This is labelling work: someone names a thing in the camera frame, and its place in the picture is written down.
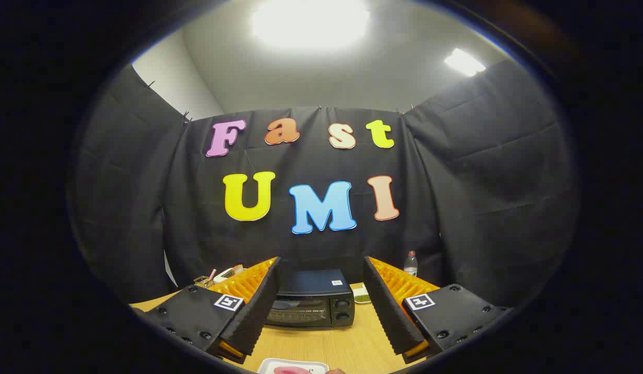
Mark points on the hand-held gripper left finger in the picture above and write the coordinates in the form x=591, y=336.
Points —
x=259, y=306

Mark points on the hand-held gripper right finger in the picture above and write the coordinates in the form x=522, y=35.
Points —
x=386, y=306

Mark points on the black toaster oven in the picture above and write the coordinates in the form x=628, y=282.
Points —
x=311, y=291

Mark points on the white square plate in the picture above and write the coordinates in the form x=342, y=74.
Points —
x=269, y=365

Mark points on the pink ham slice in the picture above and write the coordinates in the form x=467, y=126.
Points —
x=293, y=370

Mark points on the white slot toaster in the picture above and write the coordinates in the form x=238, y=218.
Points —
x=225, y=274

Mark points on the small tray of beans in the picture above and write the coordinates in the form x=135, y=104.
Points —
x=362, y=295

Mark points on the clear water bottle red label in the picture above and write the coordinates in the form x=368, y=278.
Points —
x=410, y=265

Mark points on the black backdrop cloth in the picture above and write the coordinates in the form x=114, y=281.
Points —
x=456, y=182

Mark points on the small ceiling light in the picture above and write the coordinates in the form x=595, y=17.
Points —
x=464, y=62

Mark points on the large ceiling light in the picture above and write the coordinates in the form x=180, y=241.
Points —
x=311, y=23

